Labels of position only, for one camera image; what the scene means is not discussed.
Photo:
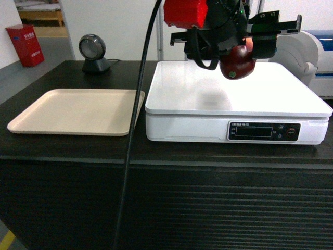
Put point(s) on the white metal pole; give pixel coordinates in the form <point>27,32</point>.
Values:
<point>159,31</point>

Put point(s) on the beige plastic tray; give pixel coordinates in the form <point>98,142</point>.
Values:
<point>100,112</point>

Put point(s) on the black checkout counter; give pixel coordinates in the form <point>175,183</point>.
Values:
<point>70,192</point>

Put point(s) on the red camera mount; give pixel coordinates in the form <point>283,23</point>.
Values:
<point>185,14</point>

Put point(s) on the black barcode scanner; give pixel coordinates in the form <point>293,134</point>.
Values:
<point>93,49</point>

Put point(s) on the dark red mango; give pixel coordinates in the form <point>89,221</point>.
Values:
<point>239,62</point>

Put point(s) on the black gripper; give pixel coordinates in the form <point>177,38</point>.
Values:
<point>226,25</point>

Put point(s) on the red fire extinguisher box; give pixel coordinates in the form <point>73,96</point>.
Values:
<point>26,44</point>

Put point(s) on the white digital scale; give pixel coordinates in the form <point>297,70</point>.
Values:
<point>186,103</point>

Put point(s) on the white receipt printer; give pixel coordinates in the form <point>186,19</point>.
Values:
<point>308,56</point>

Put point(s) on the wooden pallet shelf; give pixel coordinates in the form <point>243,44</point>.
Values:
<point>40,11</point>

